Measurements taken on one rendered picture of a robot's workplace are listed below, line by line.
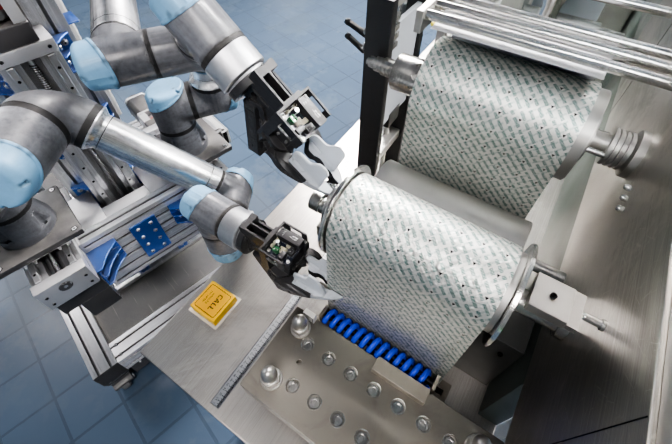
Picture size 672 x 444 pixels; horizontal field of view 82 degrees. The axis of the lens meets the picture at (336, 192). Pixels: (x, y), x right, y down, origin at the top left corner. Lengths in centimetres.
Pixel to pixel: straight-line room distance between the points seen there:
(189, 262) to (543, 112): 156
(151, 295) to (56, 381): 52
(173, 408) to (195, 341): 97
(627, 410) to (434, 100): 43
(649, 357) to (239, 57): 52
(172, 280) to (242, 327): 96
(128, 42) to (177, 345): 59
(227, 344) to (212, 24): 62
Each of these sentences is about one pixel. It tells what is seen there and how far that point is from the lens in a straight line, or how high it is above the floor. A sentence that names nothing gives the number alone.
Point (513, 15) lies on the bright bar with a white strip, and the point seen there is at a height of 145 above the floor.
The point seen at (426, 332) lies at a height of 115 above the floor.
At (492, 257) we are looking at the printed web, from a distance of 51.
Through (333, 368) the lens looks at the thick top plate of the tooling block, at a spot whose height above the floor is 103.
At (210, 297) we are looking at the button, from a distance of 92.
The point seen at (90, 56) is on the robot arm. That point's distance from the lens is 68.
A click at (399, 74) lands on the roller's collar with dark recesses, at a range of 68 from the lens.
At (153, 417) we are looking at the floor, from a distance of 189.
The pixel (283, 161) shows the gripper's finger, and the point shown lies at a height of 132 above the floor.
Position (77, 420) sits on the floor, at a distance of 201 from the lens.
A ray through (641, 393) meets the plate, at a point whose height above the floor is 143.
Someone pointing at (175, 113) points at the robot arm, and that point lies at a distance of 126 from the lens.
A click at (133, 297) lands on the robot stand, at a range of 186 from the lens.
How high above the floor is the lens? 172
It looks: 51 degrees down
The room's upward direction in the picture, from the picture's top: straight up
